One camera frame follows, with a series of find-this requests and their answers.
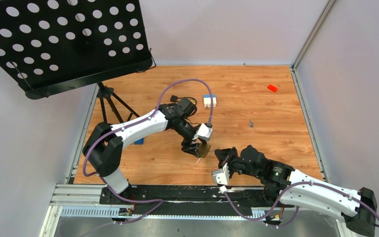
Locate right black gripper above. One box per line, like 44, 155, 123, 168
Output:
214, 147, 261, 179

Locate brass padlock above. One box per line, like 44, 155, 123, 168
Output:
198, 143, 211, 158

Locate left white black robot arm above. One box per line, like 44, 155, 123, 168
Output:
82, 98, 211, 204

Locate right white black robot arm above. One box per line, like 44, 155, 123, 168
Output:
212, 145, 379, 237

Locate white blue toy block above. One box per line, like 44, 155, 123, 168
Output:
203, 94, 217, 109

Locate blue small block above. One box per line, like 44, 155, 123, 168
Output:
134, 138, 144, 145

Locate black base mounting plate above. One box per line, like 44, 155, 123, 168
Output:
99, 185, 295, 218

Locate red small block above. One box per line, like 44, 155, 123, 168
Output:
267, 84, 278, 92

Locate black tripod stand legs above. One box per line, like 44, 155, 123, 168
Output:
96, 82, 140, 123

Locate black perforated music stand desk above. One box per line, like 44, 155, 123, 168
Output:
0, 0, 153, 99

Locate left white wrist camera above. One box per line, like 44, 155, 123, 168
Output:
194, 123, 213, 141

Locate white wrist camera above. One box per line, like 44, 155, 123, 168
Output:
194, 123, 213, 141
211, 163, 230, 185

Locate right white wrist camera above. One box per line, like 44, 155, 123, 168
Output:
211, 163, 230, 185

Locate black cable with plug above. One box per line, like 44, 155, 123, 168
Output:
170, 95, 197, 105

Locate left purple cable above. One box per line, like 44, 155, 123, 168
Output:
82, 78, 215, 177

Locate aluminium frame rails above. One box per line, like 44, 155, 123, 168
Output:
39, 83, 357, 237

